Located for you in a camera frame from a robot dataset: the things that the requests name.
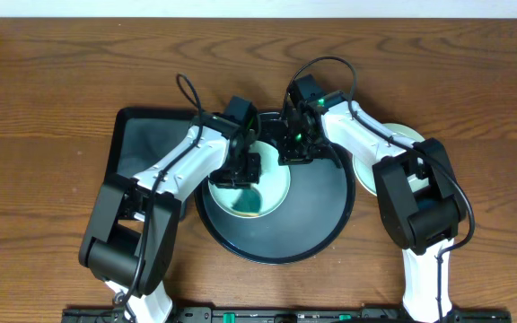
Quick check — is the light green plate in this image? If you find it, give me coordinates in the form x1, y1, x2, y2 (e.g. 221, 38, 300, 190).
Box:
208, 141, 291, 218
352, 123, 428, 196

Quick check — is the green sponge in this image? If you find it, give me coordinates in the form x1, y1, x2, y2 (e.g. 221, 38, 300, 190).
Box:
231, 188, 262, 217

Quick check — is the light green plate front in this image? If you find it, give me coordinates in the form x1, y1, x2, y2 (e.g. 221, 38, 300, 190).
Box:
352, 123, 428, 196

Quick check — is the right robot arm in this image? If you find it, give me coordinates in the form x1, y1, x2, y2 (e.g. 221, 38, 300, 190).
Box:
278, 74, 471, 322

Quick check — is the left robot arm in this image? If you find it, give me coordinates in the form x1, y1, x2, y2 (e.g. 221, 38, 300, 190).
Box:
78, 97, 261, 322

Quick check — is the round black tray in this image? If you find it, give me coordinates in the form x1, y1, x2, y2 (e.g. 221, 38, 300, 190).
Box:
194, 144, 355, 265

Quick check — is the black rectangular tray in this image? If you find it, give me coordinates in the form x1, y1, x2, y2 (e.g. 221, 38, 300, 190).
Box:
88, 107, 195, 239

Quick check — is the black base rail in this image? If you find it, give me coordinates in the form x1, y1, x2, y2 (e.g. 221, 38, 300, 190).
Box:
61, 307, 513, 323

